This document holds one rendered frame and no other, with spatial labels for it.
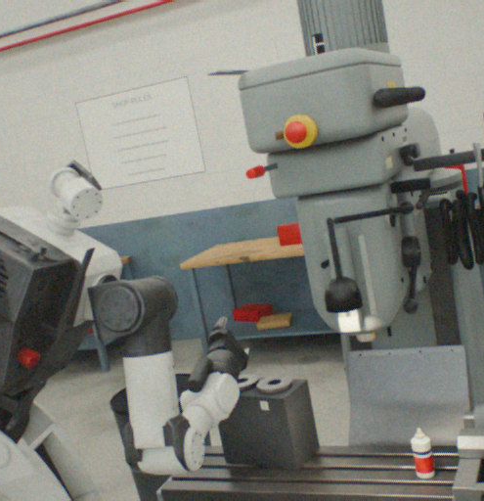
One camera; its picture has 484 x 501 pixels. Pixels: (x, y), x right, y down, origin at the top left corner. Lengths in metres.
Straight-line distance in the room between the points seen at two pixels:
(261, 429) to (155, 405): 0.55
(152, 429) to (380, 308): 0.53
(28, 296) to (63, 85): 5.83
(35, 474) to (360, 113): 0.92
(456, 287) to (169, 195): 4.79
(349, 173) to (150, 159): 5.20
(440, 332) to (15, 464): 1.12
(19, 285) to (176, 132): 5.25
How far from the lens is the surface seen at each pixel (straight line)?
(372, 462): 1.77
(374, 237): 1.46
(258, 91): 1.35
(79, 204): 1.32
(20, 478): 1.50
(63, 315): 1.28
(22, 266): 1.20
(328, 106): 1.31
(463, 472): 1.55
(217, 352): 1.65
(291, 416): 1.74
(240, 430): 1.82
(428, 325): 1.97
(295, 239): 5.47
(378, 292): 1.48
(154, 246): 6.65
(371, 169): 1.40
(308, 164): 1.43
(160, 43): 6.44
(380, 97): 1.32
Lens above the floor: 1.77
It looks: 9 degrees down
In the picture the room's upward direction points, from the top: 11 degrees counter-clockwise
